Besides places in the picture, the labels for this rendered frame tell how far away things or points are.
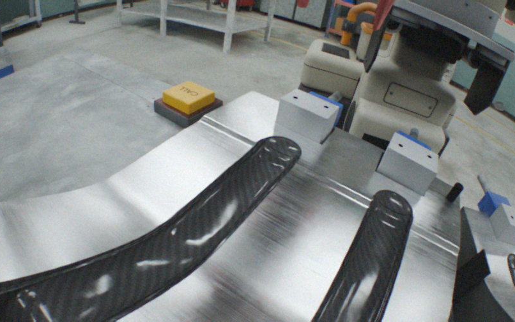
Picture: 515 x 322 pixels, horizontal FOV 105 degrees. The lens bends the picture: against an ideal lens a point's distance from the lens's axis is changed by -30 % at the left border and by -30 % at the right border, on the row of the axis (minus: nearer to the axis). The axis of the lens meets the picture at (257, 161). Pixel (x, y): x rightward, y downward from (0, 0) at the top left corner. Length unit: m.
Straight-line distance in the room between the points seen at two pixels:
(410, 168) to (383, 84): 0.39
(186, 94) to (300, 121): 0.22
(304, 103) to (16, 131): 0.44
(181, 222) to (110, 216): 0.05
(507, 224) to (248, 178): 0.30
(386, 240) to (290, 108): 0.14
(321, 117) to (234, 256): 0.15
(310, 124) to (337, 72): 0.63
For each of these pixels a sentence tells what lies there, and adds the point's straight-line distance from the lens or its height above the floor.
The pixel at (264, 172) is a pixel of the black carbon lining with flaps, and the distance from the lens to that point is 0.23.
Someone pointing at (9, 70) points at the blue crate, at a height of 0.17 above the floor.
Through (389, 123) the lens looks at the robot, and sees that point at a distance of 0.63.
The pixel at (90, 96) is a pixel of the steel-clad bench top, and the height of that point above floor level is 0.80.
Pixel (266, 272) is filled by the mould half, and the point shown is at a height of 0.88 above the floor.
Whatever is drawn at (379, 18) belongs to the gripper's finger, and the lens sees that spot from 0.24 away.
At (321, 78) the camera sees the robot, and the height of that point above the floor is 0.74.
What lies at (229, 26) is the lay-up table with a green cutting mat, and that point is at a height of 0.33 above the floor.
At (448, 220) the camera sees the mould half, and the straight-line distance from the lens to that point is 0.27.
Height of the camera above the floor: 1.03
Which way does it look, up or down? 39 degrees down
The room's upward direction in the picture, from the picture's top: 11 degrees clockwise
